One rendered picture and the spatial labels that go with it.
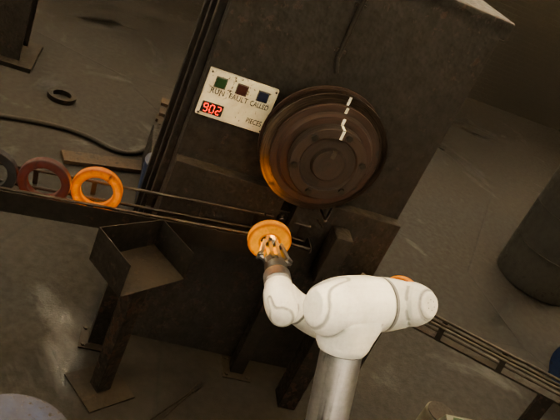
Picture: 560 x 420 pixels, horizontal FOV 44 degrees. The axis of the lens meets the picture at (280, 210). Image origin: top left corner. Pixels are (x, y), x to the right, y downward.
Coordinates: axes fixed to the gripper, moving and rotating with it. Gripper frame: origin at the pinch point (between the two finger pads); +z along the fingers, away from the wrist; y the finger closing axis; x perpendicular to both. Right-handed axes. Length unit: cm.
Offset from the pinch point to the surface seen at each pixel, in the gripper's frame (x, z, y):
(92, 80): -98, 283, -75
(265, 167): 14.5, 21.0, -6.1
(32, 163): -11, 22, -84
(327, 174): 23.6, 12.1, 13.3
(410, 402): -86, 20, 109
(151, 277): -23.7, -7.9, -35.7
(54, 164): -9, 22, -76
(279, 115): 35.1, 22.0, -8.9
